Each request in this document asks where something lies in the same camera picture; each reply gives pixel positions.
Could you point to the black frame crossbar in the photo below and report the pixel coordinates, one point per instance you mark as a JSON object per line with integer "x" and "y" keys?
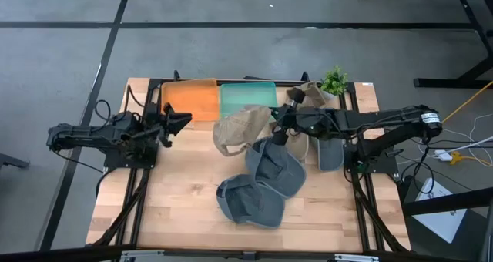
{"x": 58, "y": 256}

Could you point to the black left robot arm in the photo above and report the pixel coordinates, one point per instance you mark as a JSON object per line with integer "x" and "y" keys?
{"x": 84, "y": 133}

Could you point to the black floor foot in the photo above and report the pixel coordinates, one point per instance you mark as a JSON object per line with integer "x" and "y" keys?
{"x": 13, "y": 161}

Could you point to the black beam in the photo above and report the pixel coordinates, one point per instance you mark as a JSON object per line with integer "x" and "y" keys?
{"x": 447, "y": 204}

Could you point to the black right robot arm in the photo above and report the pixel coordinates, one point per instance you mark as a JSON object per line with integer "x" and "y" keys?
{"x": 385, "y": 119}

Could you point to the orange plastic tray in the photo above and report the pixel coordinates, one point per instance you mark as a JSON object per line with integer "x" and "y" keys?
{"x": 192, "y": 98}

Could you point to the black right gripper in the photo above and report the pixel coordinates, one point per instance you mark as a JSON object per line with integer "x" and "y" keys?
{"x": 296, "y": 121}

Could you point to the small green potted plant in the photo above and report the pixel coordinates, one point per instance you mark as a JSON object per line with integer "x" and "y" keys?
{"x": 334, "y": 81}

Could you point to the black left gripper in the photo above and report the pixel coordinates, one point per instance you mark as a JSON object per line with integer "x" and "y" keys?
{"x": 166, "y": 135}

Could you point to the teal plastic tray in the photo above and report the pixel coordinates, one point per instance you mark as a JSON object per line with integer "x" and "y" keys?
{"x": 246, "y": 94}

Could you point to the white power strip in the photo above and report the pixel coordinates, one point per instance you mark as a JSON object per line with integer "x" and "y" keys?
{"x": 443, "y": 155}

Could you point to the gray post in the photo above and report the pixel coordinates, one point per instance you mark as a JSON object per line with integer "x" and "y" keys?
{"x": 487, "y": 239}

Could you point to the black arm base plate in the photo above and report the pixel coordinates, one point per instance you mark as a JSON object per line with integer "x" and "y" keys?
{"x": 387, "y": 165}
{"x": 115, "y": 162}

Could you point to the black aluminium table frame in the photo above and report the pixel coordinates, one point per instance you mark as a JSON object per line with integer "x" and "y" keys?
{"x": 358, "y": 215}

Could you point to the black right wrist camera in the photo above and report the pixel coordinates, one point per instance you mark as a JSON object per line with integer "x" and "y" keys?
{"x": 297, "y": 96}

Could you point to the gray baseball cap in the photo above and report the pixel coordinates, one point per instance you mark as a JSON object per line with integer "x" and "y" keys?
{"x": 277, "y": 169}
{"x": 330, "y": 156}
{"x": 250, "y": 204}

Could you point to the black desk frame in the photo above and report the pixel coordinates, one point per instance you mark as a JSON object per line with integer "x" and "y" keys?
{"x": 443, "y": 83}

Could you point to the white box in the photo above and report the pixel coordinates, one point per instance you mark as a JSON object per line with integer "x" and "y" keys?
{"x": 443, "y": 223}

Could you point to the small white sticker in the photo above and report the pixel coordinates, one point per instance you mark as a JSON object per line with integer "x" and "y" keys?
{"x": 367, "y": 84}

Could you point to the silver metal bracket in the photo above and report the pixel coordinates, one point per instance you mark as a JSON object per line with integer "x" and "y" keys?
{"x": 356, "y": 258}
{"x": 142, "y": 255}

